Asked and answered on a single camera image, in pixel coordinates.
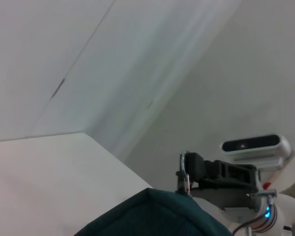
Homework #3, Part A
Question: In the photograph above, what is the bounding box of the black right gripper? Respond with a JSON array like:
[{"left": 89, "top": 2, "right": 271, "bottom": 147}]
[{"left": 176, "top": 151, "right": 264, "bottom": 212}]

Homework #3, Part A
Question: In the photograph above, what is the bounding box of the metal zipper pull ring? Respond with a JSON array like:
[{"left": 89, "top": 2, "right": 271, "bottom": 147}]
[{"left": 178, "top": 150, "right": 194, "bottom": 197}]

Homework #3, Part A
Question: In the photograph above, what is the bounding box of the dark teal insulated lunch bag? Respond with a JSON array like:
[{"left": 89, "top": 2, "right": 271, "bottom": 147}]
[{"left": 73, "top": 187, "right": 235, "bottom": 236}]

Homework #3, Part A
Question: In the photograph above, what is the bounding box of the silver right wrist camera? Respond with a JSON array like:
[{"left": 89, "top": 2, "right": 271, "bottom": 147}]
[{"left": 220, "top": 134, "right": 292, "bottom": 171}]

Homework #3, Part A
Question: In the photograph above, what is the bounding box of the right gripper cable with plug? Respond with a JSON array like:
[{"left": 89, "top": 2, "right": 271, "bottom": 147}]
[{"left": 232, "top": 188, "right": 278, "bottom": 236}]

